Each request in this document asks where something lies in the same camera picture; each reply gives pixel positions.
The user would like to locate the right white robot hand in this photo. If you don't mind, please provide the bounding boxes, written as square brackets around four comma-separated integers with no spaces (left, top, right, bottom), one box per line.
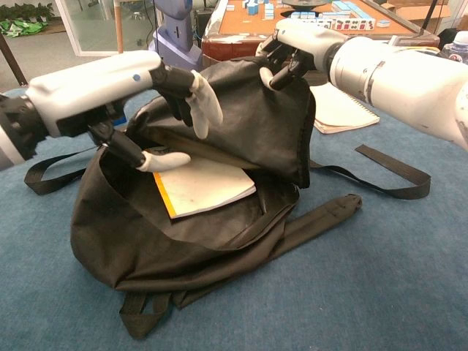
[254,18,347,91]

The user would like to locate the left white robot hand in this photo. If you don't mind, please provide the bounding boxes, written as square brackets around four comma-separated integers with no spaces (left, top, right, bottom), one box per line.
[26,50,224,173]

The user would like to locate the white book yellow spine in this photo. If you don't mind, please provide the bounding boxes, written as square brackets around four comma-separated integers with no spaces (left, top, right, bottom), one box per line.
[152,160,257,220]

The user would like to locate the black fabric backpack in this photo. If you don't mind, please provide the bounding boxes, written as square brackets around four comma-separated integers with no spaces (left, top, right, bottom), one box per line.
[23,56,431,339]

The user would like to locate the lavender robot base column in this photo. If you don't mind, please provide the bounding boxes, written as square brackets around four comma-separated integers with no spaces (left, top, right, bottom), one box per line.
[148,0,204,72]

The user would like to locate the row of mahjong tiles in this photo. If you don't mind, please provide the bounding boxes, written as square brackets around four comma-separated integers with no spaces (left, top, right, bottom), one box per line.
[317,18,377,32]

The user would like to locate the wooden pole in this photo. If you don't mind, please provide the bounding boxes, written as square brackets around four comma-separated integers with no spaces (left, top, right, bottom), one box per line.
[113,0,125,54]

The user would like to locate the brown mahjong table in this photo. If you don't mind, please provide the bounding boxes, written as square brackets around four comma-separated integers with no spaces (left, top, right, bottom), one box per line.
[200,0,441,88]

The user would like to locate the cream spiral notebook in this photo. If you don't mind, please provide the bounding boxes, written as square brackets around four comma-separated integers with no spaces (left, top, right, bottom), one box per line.
[309,83,381,135]

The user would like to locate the dark slanted furniture leg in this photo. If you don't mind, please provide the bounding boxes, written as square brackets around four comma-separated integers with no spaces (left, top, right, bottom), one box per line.
[0,31,29,88]

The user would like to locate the green crumpled cloth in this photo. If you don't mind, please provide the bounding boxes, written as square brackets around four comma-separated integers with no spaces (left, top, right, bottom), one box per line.
[0,18,49,39]

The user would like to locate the green potted plants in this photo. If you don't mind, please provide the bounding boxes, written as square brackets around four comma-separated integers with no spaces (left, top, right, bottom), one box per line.
[0,2,55,23]

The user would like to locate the black tripod pole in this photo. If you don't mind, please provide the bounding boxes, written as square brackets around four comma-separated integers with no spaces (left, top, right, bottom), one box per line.
[420,0,439,36]

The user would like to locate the clear plastic water bottle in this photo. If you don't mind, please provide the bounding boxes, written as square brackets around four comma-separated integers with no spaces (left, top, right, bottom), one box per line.
[440,31,468,59]

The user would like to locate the blue table cloth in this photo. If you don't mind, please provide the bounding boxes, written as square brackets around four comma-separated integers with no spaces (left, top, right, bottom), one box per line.
[0,86,468,351]

